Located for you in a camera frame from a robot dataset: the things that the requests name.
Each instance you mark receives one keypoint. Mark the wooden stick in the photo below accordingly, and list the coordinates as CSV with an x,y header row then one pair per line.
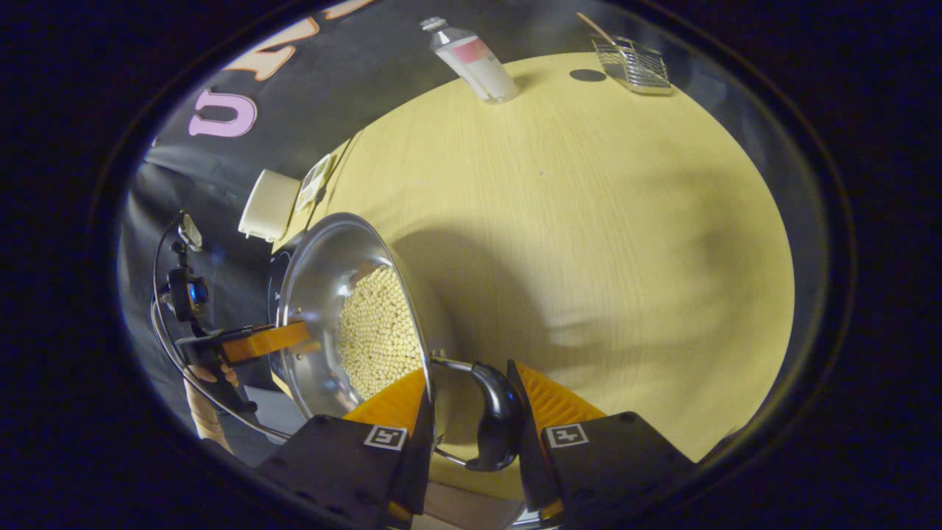
x,y
596,28

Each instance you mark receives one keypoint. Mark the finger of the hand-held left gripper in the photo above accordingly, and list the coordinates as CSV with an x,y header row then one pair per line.
x,y
265,341

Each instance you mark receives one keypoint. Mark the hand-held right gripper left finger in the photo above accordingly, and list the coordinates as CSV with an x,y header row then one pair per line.
x,y
421,456

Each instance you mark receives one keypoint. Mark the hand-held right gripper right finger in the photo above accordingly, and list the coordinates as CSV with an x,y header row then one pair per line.
x,y
530,464

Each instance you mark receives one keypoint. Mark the small clear bottle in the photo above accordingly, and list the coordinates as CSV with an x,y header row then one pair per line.
x,y
478,62

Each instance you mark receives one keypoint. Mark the stainless steel pot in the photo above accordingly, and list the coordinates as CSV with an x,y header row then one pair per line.
x,y
324,280

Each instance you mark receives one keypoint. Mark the small black disc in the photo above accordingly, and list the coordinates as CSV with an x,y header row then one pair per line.
x,y
587,75

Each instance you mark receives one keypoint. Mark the black induction cooktop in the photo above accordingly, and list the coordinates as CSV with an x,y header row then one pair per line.
x,y
273,294

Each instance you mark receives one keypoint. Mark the white plastic box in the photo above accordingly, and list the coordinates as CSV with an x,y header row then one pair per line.
x,y
268,205

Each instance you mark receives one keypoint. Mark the pile of soybeans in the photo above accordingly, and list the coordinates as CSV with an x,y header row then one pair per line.
x,y
379,331

